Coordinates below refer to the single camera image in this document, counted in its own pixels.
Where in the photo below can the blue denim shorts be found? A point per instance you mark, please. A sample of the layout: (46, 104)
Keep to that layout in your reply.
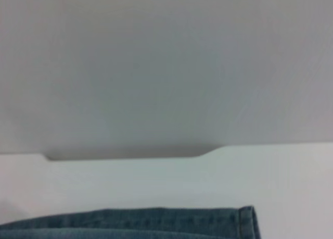
(156, 223)

